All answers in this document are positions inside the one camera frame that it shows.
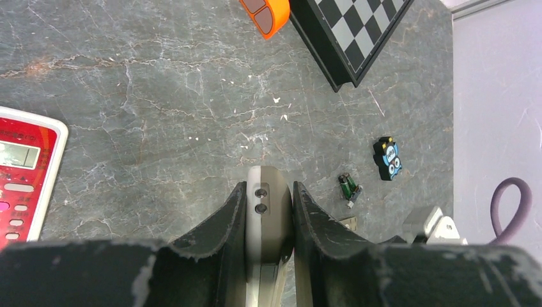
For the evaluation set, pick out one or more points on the red white remote control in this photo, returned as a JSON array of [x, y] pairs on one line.
[[32, 147]]

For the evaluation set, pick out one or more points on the orange tape roll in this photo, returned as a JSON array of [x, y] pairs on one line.
[[269, 16]]

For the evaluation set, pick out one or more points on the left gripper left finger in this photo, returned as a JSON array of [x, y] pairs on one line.
[[204, 267]]

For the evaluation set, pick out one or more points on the beige battery cover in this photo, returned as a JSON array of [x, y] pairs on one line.
[[350, 223]]

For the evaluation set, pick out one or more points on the green battery pair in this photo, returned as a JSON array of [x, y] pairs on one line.
[[351, 190]]

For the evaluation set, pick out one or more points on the folded black chessboard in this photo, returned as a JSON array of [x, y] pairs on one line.
[[345, 36]]

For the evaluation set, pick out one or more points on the blue black owl toy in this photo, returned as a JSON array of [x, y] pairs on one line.
[[387, 158]]

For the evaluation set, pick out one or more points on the white beige remote control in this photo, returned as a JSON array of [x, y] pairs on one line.
[[269, 235]]

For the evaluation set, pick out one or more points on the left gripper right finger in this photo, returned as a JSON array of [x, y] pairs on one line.
[[336, 267]]

